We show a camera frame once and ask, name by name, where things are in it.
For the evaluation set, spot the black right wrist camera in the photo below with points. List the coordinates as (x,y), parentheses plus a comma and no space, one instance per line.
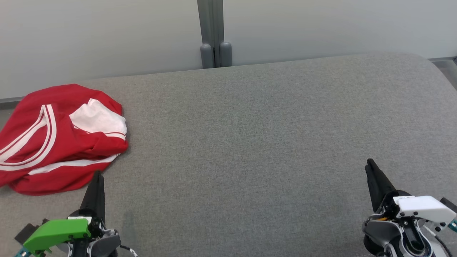
(449,205)

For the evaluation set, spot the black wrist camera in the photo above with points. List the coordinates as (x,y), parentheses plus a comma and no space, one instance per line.
(26,230)
(449,205)

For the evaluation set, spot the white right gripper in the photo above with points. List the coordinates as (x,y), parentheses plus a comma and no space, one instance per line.
(425,208)

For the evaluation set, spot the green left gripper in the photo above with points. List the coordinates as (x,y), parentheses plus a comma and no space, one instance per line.
(57,232)

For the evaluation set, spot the grey double partition post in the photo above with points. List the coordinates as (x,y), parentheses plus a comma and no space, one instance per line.
(214,35)

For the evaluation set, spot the red white-sleeved t-shirt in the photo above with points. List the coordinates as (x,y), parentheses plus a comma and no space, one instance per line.
(53,117)

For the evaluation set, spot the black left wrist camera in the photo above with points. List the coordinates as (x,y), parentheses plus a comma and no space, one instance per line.
(26,230)

